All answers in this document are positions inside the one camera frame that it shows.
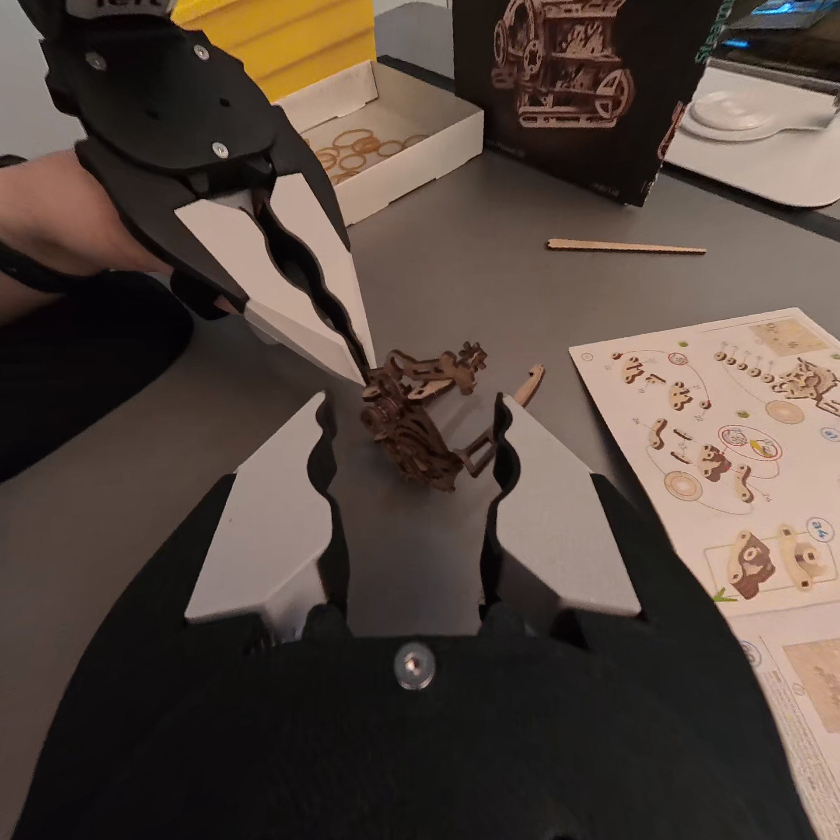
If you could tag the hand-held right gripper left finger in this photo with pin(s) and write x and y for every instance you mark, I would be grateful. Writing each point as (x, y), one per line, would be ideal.
(262, 538)

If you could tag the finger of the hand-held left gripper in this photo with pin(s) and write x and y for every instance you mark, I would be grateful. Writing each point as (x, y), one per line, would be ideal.
(321, 229)
(229, 249)

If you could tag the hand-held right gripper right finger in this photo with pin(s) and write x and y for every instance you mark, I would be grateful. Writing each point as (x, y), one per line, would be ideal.
(558, 538)

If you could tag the wooden model assembly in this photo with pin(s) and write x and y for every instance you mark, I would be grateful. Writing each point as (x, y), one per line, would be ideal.
(413, 439)

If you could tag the person's left forearm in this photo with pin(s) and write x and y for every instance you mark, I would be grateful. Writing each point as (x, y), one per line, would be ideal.
(16, 308)

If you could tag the black model kit box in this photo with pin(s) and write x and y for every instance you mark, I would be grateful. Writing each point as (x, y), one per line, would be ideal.
(472, 131)

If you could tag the person's left hand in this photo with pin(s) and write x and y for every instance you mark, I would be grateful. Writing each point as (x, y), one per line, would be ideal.
(85, 210)

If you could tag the pile of tan rings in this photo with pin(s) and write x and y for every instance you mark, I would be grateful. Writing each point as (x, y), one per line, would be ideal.
(341, 157)

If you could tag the yellow plastic bin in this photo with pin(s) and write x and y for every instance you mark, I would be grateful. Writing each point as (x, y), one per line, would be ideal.
(295, 39)

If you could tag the assembly instruction booklet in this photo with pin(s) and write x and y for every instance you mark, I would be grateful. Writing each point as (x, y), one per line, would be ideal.
(722, 426)

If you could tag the thin wooden stick tool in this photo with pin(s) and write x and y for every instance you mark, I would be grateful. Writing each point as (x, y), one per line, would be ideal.
(623, 247)

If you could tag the white book stand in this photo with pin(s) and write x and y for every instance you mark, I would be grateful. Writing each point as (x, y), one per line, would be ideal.
(754, 164)

